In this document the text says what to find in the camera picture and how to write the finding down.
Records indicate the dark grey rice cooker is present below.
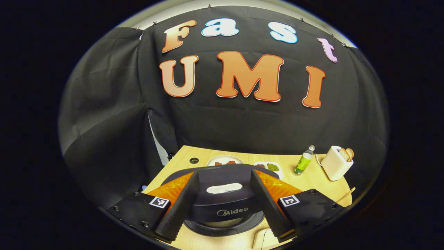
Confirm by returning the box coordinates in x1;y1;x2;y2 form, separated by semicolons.
161;163;280;238

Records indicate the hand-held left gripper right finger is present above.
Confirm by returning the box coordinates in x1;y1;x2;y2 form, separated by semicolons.
250;169;346;243

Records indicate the black backdrop cloth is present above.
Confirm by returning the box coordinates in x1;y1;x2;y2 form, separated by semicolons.
58;5;390;209

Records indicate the white toaster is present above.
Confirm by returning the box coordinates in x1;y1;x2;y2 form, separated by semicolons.
321;145;355;182

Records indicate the rectangular dish with beans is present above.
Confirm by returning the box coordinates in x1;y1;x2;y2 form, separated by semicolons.
254;161;284;180

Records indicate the round plate with red food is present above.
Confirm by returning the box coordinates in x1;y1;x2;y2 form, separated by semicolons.
207;155;244;167

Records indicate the green drink bottle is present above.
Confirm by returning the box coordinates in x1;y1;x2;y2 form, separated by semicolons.
293;145;316;176

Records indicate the wooden spoon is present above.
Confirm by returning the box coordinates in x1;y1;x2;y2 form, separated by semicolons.
334;187;356;204

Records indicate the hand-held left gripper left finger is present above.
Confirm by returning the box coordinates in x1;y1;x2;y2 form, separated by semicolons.
104;171;200;243

